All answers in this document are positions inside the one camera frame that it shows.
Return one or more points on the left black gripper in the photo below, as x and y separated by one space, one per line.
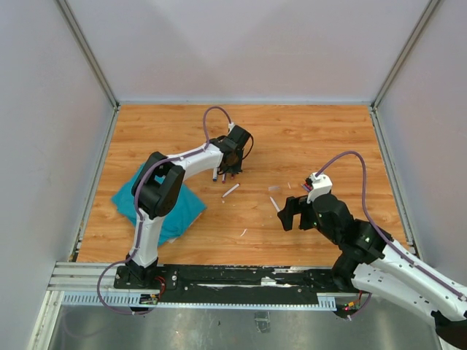
238 168

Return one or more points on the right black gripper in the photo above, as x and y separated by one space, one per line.
295 205

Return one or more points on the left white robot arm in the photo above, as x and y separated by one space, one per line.
158 187

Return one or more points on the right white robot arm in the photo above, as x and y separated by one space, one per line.
373 261

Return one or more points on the white pen red end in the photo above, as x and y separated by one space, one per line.
274 204

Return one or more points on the thin white red-end pen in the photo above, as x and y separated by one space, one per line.
228 192

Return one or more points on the teal cloth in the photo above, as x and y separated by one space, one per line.
186 211

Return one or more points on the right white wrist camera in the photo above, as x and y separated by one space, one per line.
320 185

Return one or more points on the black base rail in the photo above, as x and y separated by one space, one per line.
236 285

